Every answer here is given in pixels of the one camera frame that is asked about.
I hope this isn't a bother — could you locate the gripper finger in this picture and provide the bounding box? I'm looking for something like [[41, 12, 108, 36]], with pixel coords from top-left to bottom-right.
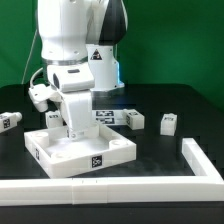
[[68, 129, 84, 141]]

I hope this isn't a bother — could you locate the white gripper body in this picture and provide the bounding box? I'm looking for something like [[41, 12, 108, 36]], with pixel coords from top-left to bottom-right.
[[60, 90, 92, 132]]

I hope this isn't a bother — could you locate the white square tabletop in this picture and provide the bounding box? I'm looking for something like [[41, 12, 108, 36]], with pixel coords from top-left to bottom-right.
[[24, 123, 136, 178]]

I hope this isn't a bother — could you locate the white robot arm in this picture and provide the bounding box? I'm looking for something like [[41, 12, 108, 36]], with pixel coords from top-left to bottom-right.
[[37, 0, 128, 139]]

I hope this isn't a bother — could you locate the sheet with fiducial markers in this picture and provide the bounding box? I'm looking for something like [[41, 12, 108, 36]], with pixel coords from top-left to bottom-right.
[[92, 110, 126, 126]]

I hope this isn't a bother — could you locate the white L-shaped fence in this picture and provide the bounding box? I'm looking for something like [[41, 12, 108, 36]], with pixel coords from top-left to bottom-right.
[[0, 138, 224, 206]]

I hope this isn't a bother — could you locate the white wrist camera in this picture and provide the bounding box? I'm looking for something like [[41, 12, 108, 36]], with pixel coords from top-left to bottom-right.
[[28, 63, 95, 112]]

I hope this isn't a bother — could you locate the white cable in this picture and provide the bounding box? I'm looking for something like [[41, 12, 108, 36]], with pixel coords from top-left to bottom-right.
[[21, 29, 44, 88]]

